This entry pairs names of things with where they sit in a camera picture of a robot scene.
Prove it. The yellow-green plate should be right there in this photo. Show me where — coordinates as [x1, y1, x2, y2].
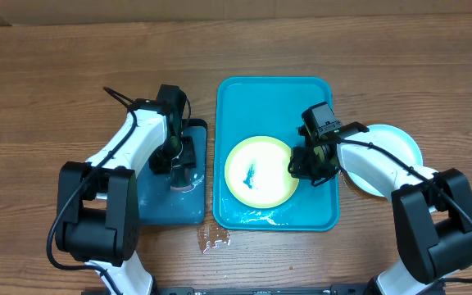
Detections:
[225, 136, 299, 209]

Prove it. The light blue plate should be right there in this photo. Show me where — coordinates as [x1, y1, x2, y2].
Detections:
[347, 124, 424, 197]

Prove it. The teal plastic serving tray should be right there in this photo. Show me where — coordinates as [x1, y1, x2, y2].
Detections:
[212, 76, 340, 231]

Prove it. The green scrubbing sponge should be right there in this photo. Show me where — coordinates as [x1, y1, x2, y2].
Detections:
[170, 169, 193, 192]

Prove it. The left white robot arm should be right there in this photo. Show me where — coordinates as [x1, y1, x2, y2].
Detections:
[46, 84, 197, 294]

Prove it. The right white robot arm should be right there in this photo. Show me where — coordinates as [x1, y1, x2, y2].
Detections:
[288, 122, 472, 294]

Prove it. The black water tray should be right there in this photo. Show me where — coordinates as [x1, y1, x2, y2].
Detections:
[137, 119, 208, 225]

